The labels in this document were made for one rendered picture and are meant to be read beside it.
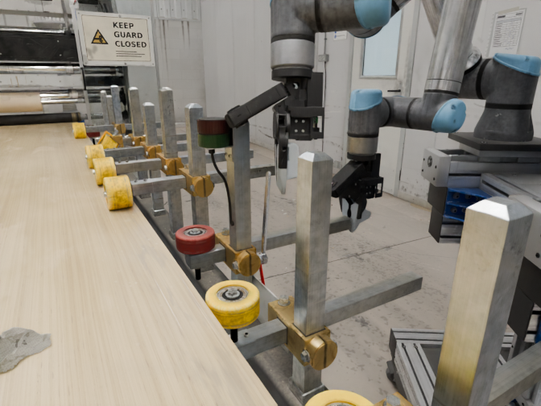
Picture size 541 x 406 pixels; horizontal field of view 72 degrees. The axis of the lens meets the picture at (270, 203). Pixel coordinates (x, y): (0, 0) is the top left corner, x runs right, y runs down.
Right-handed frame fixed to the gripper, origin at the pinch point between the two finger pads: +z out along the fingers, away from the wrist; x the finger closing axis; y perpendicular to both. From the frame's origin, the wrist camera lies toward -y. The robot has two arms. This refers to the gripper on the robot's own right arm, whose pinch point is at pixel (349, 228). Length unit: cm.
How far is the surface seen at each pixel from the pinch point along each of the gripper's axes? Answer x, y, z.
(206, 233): -2.0, -40.5, -8.0
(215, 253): -1.5, -38.6, -2.7
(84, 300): -15, -64, -7
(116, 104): 144, -34, -24
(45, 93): 233, -66, -27
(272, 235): -0.7, -24.1, -3.4
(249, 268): -8.5, -34.0, -1.2
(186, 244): -2.8, -45.1, -6.8
